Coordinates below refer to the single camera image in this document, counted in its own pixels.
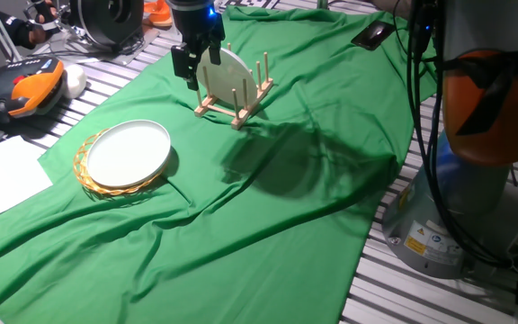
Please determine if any black smartphone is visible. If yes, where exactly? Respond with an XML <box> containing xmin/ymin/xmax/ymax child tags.
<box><xmin>351</xmin><ymin>19</ymin><xmax>397</xmax><ymax>51</ymax></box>

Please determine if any white rounded object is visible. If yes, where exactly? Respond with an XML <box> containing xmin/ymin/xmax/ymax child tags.
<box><xmin>62</xmin><ymin>63</ymin><xmax>88</xmax><ymax>100</ymax></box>

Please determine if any brown sleeved forearm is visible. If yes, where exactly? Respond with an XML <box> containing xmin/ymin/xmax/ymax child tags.
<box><xmin>370</xmin><ymin>0</ymin><xmax>413</xmax><ymax>19</ymax></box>

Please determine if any white paper sheet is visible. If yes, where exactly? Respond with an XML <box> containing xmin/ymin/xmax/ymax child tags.
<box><xmin>0</xmin><ymin>134</ymin><xmax>54</xmax><ymax>230</ymax></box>

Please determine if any black white marker tag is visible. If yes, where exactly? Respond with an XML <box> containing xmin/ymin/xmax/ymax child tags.
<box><xmin>218</xmin><ymin>0</ymin><xmax>279</xmax><ymax>11</ymax></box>

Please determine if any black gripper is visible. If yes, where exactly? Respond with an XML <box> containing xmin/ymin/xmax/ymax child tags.
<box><xmin>167</xmin><ymin>0</ymin><xmax>227</xmax><ymax>92</ymax></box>

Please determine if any black round device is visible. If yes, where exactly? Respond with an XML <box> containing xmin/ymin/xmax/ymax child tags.
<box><xmin>67</xmin><ymin>0</ymin><xmax>146</xmax><ymax>51</ymax></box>

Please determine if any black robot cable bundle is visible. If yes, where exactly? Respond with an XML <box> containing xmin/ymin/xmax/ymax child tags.
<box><xmin>392</xmin><ymin>0</ymin><xmax>518</xmax><ymax>271</ymax></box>

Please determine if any white flat rimmed plate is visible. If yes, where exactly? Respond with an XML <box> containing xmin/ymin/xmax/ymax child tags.
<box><xmin>85</xmin><ymin>119</ymin><xmax>173</xmax><ymax>189</ymax></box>

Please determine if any orange black teach pendant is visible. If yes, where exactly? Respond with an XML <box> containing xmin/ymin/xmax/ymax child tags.
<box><xmin>0</xmin><ymin>56</ymin><xmax>67</xmax><ymax>126</ymax></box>

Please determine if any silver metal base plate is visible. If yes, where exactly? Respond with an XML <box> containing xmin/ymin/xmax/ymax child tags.
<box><xmin>48</xmin><ymin>25</ymin><xmax>162</xmax><ymax>68</ymax></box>

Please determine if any hand with black strap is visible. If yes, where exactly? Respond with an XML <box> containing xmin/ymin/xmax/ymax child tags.
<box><xmin>25</xmin><ymin>1</ymin><xmax>59</xmax><ymax>47</ymax></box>

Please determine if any wooden dish rack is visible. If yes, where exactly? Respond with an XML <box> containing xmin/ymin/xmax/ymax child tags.
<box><xmin>193</xmin><ymin>42</ymin><xmax>275</xmax><ymax>131</ymax></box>

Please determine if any green cloth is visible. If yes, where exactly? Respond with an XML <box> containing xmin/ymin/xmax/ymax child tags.
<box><xmin>0</xmin><ymin>4</ymin><xmax>438</xmax><ymax>324</ymax></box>

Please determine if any orange plastic object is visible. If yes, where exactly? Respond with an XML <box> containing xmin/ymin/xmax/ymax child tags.
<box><xmin>143</xmin><ymin>0</ymin><xmax>174</xmax><ymax>28</ymax></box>

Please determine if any golden woven placemat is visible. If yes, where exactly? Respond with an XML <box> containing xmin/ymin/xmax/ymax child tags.
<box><xmin>72</xmin><ymin>128</ymin><xmax>170</xmax><ymax>197</ymax></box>

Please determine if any white round dish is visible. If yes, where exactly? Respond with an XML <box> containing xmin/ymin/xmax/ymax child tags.
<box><xmin>195</xmin><ymin>47</ymin><xmax>259</xmax><ymax>111</ymax></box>

